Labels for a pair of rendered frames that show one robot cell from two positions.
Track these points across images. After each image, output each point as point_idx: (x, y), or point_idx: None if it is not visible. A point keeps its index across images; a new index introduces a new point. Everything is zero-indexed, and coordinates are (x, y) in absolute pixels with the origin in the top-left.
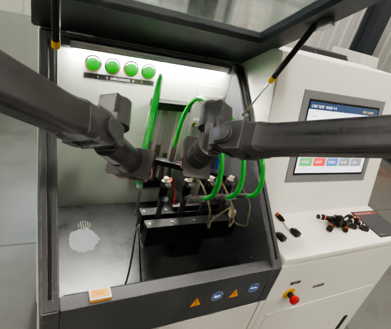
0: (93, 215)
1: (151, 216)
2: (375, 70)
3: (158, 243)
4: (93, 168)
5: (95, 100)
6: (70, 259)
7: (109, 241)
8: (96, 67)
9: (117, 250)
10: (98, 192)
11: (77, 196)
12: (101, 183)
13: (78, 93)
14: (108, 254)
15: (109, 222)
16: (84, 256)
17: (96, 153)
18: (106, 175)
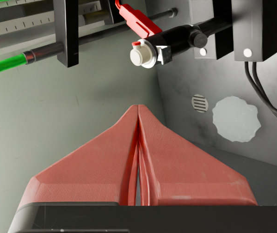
0: (179, 85)
1: (218, 35)
2: None
3: None
4: (106, 110)
5: None
6: (270, 143)
7: (239, 75)
8: None
9: (262, 69)
10: (140, 81)
11: (150, 107)
12: (126, 84)
13: None
14: (269, 87)
15: (193, 64)
16: (268, 123)
17: (82, 119)
18: (113, 84)
